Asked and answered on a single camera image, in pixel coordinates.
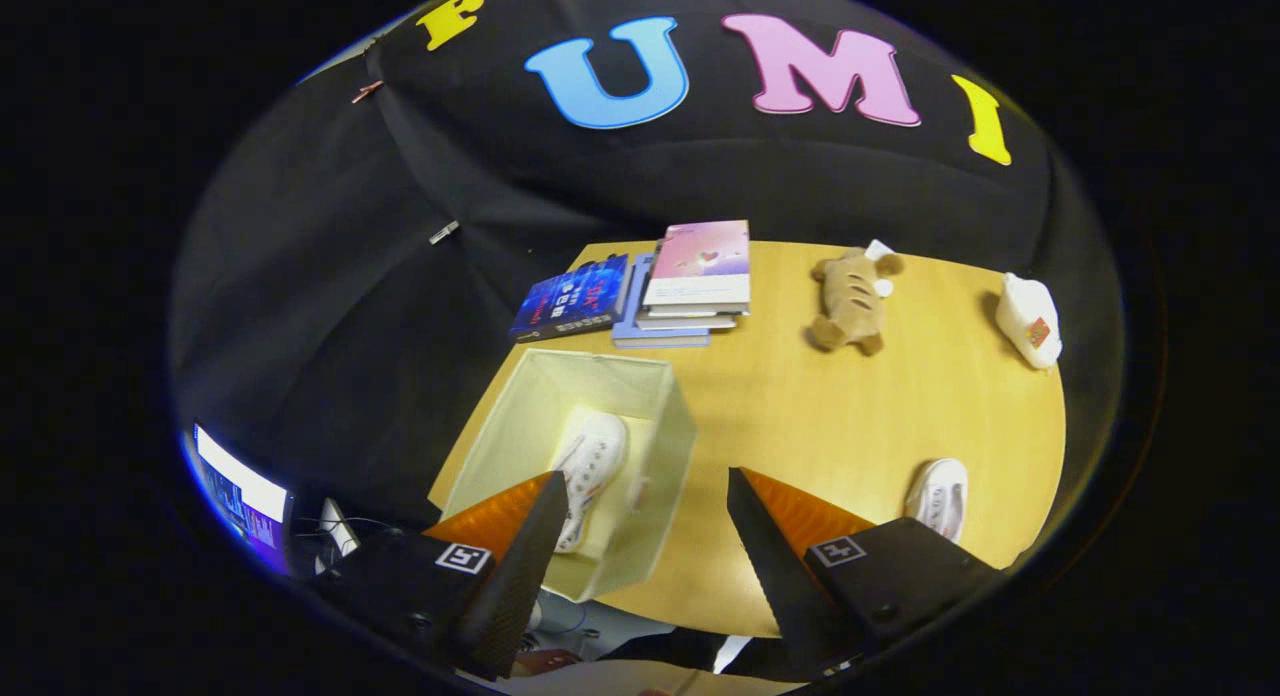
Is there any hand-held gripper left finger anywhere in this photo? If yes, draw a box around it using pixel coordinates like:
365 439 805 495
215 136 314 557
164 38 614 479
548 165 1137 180
310 470 571 682

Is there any light blue book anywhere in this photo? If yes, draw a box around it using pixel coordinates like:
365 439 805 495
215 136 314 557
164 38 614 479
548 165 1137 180
612 254 713 350

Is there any pink cover book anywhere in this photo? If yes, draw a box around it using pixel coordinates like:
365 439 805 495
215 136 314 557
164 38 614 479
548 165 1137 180
642 220 752 318

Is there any dark blue book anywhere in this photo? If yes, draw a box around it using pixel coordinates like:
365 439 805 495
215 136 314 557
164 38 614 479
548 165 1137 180
508 254 632 344

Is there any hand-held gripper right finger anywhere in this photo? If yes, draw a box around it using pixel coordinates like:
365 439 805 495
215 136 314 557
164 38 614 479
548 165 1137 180
727 466 1002 677

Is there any cream fabric storage box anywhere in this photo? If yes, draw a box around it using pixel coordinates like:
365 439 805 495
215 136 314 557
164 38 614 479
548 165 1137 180
440 348 699 603

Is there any brown bread plush toy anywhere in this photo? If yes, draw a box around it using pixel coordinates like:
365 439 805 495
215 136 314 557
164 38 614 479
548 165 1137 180
808 239 906 357

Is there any white shoe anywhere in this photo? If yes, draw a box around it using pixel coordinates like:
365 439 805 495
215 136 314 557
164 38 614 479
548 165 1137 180
552 411 631 555
903 458 969 544

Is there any white plush toy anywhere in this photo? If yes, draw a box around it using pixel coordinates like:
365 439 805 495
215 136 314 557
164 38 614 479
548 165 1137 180
995 272 1064 370

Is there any black backdrop cloth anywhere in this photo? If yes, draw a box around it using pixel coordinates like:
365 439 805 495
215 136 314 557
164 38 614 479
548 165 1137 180
170 0 1126 577

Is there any white flat device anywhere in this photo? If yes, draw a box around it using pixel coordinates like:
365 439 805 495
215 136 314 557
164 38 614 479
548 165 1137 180
318 496 363 559

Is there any computer monitor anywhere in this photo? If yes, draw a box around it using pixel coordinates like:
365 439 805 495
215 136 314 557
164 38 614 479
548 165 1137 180
188 423 293 559

